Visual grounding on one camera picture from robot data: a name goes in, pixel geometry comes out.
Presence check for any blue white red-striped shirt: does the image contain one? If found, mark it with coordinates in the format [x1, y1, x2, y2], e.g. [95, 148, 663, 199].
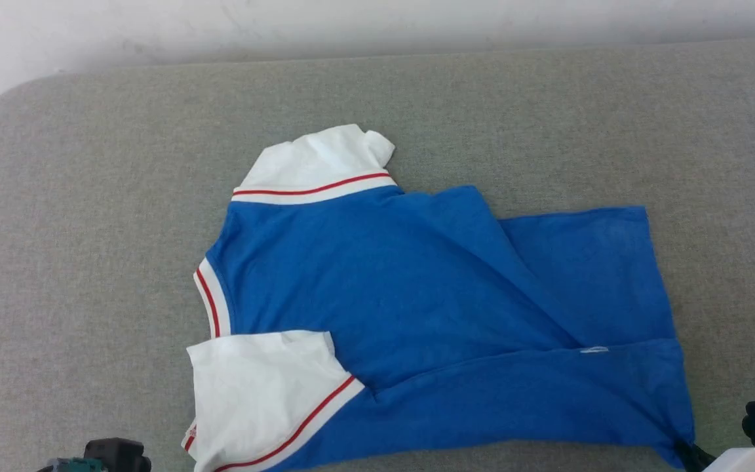
[181, 123, 697, 472]

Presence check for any grey fabric sofa seat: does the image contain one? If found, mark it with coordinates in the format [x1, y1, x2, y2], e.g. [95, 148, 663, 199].
[0, 38, 755, 472]

